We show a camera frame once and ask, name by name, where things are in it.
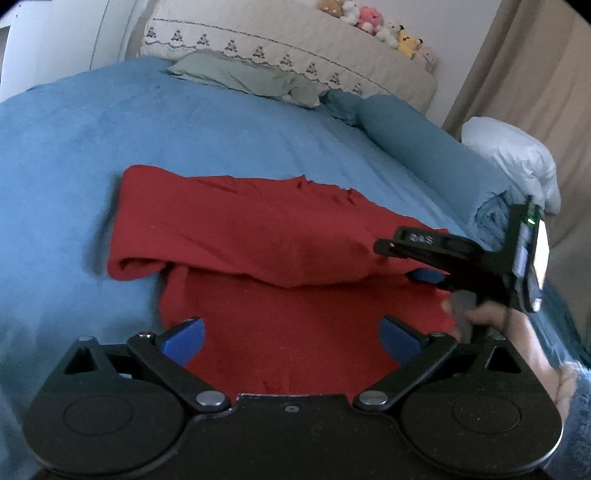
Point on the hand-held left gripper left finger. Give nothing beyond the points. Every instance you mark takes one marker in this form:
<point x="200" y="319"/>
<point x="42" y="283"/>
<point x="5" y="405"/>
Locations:
<point x="184" y="339"/>

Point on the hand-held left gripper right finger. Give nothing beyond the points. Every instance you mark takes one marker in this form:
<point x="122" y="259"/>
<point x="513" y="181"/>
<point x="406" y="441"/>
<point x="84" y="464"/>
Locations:
<point x="398" y="341"/>

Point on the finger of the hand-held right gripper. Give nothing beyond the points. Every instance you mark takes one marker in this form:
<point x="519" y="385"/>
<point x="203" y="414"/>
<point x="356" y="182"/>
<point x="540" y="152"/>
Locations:
<point x="415" y="242"/>
<point x="427" y="276"/>

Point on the red garment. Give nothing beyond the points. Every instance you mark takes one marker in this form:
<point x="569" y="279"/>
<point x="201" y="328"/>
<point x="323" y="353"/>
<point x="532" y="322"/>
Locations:
<point x="277" y="240"/>

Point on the person's right forearm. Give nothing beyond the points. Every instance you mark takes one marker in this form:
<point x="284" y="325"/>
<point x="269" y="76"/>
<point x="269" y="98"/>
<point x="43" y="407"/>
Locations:
<point x="535" y="360"/>

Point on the person's right hand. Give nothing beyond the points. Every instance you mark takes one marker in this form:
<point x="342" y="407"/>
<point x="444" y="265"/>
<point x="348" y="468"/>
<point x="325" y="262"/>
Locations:
<point x="487" y="317"/>

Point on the rolled blue blanket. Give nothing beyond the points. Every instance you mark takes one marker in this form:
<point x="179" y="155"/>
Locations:
<point x="425" y="152"/>

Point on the white pillow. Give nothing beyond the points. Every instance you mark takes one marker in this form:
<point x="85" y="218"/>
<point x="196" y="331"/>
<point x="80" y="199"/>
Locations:
<point x="517" y="157"/>

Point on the person's blue fuzzy clothing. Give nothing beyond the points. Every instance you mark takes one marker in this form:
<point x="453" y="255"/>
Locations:
<point x="577" y="415"/>

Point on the small pale pink plush toy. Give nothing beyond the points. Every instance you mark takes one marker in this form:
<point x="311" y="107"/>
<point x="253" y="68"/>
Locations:
<point x="428" y="55"/>

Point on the beige curtain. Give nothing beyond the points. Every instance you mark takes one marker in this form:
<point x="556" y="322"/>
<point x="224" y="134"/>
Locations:
<point x="540" y="78"/>

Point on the blue bed sheet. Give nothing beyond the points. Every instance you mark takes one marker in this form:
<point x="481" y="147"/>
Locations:
<point x="115" y="152"/>

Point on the yellow plush toy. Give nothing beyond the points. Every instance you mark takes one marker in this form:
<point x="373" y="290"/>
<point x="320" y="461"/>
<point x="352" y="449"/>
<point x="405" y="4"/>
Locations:
<point x="408" y="42"/>

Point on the small white plush toy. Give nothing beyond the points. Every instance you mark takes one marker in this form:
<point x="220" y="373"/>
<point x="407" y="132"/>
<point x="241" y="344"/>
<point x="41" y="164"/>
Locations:
<point x="387" y="33"/>

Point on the cream embroidered headboard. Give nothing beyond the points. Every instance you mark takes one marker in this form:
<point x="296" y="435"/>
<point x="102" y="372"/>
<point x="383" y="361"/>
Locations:
<point x="295" y="41"/>

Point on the green pillow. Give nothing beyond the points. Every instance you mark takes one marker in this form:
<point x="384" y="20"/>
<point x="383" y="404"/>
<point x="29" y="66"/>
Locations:
<point x="244" y="76"/>

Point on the brown plush toy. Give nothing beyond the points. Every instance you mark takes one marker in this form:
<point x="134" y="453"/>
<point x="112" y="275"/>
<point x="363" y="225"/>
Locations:
<point x="330" y="6"/>

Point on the white wardrobe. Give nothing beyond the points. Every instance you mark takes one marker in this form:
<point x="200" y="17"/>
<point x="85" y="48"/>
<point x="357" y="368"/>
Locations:
<point x="60" y="41"/>

